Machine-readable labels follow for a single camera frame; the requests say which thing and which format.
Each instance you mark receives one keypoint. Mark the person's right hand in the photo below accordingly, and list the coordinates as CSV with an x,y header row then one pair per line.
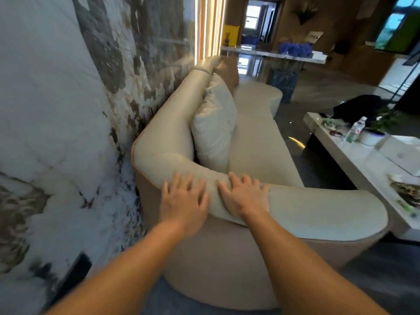
x,y
246,200

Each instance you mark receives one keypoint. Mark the person's left hand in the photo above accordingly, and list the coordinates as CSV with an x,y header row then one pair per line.
x,y
183,206

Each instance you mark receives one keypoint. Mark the person's right little finger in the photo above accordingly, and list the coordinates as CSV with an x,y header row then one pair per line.
x,y
265,190

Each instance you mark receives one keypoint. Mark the person's left thumb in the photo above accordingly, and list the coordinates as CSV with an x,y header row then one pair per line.
x,y
206,203

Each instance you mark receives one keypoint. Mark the person's left little finger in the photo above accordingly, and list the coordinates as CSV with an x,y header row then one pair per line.
x,y
165,190

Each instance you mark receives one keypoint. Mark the person's right middle finger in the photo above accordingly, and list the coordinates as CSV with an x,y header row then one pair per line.
x,y
247,182

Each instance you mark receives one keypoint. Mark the person's right thumb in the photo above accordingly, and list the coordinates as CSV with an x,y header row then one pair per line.
x,y
223,192

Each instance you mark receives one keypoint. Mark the person's left middle finger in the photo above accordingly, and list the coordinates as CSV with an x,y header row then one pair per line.
x,y
189,183

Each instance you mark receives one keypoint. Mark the person's left forearm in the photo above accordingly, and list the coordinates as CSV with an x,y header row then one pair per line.
x,y
131,268

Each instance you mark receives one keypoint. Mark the person's right forearm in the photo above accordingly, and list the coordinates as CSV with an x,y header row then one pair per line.
x,y
295,265

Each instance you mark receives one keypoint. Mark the cream leather sofa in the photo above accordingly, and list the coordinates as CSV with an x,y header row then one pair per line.
x,y
262,154

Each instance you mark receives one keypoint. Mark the cream leather cushion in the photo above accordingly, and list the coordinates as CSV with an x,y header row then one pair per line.
x,y
215,127

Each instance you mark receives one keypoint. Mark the crumpled green white wrapper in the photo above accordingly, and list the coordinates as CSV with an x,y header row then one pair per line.
x,y
331,123

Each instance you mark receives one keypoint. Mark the white coffee table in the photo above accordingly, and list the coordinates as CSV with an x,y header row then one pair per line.
x,y
364,167

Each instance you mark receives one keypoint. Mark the clear plastic water bottle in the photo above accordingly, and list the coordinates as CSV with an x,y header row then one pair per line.
x,y
355,129

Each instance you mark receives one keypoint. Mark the tan leather cushion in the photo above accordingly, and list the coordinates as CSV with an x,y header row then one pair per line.
x,y
228,73

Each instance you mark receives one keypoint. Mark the white plant pot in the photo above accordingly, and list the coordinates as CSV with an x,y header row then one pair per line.
x,y
370,138

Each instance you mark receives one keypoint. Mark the black bag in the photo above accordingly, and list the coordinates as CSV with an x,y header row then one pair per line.
x,y
361,106

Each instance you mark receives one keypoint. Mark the white console table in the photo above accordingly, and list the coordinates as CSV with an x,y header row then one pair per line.
x,y
259,51

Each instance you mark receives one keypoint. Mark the green potted plant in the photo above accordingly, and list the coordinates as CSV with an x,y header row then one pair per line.
x,y
385,120

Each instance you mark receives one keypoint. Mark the silver laptop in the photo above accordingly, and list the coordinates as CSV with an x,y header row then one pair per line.
x,y
400,154

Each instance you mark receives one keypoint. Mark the leopard print cloth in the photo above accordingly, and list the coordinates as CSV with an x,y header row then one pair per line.
x,y
407,190

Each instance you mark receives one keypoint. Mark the blue flower bouquet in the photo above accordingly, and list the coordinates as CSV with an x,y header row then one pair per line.
x,y
295,49

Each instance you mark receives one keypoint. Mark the reed diffuser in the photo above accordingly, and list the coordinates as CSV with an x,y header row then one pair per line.
x,y
226,39

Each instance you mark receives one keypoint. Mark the yellow box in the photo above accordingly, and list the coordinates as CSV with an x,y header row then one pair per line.
x,y
233,36

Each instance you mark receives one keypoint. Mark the small standing sign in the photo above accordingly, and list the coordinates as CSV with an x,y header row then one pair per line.
x,y
313,36

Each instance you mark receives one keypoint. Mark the black stand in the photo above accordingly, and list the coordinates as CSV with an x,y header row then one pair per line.
x,y
405,78

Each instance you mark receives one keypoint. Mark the wall plant decoration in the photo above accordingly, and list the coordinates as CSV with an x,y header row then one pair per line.
x,y
305,11

